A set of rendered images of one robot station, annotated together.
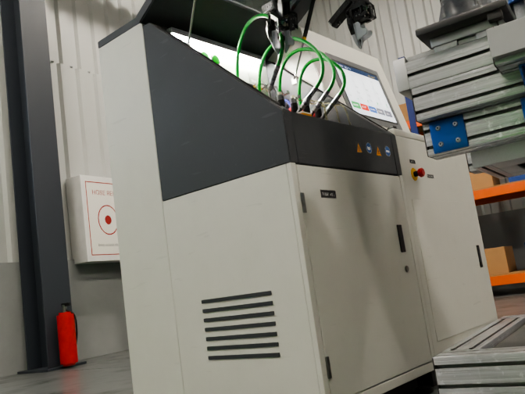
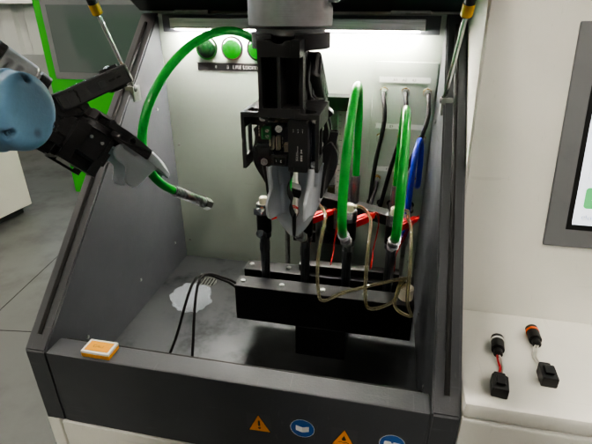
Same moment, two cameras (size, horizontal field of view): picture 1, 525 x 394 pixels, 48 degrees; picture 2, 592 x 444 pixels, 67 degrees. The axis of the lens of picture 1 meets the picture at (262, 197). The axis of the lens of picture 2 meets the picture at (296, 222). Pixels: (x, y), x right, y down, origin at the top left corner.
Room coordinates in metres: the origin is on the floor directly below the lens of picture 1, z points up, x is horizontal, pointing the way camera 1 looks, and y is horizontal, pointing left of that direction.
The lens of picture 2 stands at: (1.81, -0.82, 1.47)
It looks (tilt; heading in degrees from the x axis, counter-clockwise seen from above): 26 degrees down; 62
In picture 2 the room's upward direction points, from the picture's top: straight up
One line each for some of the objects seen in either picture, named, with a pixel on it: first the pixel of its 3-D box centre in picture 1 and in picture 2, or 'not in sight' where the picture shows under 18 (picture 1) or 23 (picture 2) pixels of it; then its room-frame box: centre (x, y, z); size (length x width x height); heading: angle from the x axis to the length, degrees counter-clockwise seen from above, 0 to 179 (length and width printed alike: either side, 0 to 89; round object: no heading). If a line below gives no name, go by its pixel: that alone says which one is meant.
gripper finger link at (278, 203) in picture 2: (360, 34); (277, 202); (2.00, -0.43, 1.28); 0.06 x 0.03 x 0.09; 50
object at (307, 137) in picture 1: (344, 148); (230, 407); (1.97, -0.30, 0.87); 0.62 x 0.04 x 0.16; 140
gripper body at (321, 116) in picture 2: (358, 6); (289, 101); (2.01, -0.44, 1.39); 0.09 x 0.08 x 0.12; 50
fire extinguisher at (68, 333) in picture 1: (67, 334); not in sight; (5.29, 1.87, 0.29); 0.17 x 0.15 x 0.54; 148
